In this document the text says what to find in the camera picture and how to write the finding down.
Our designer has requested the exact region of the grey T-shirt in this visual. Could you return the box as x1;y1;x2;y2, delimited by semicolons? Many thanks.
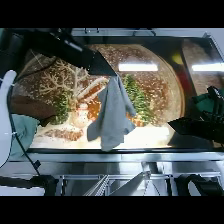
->
86;74;137;152

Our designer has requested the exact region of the brown garment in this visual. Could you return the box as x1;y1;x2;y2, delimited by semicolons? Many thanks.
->
9;95;58;122

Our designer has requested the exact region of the light green garment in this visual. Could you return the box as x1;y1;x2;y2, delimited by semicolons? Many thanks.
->
9;113;41;160

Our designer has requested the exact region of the silver frame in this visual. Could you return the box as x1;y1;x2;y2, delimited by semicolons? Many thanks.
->
0;27;224;197

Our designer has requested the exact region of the black cable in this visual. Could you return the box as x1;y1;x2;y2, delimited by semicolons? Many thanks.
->
6;83;43;176

